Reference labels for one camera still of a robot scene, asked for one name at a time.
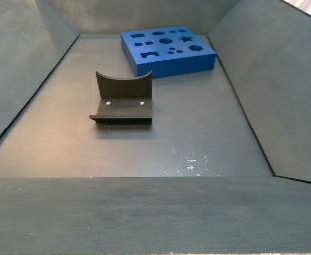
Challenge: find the dark curved cradle fixture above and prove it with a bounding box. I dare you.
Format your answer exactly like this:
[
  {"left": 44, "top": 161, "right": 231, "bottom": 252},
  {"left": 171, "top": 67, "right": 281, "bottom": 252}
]
[{"left": 90, "top": 73, "right": 154, "bottom": 123}]

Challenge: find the blue block with shaped holes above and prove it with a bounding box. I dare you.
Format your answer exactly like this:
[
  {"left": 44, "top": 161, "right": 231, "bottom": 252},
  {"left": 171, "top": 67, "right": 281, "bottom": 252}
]
[{"left": 120, "top": 26, "right": 217, "bottom": 78}]

